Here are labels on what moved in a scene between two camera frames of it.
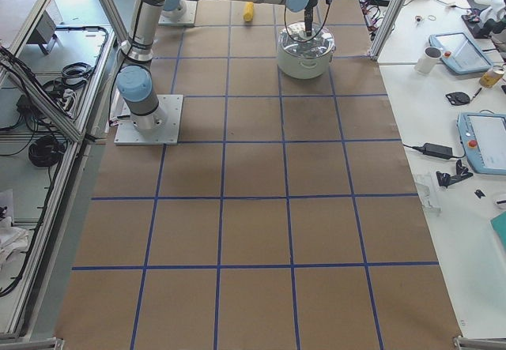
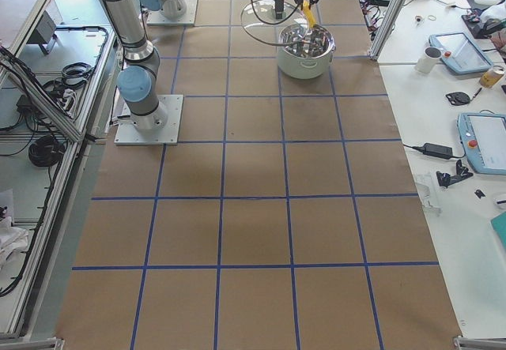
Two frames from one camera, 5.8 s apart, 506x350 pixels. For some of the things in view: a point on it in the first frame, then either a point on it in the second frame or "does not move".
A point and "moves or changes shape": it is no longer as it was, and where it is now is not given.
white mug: (428, 59) does not move
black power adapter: (438, 150) does not move
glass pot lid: (293, 42) to (258, 17)
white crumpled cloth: (12, 238) does not move
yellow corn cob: (248, 13) moves or changes shape
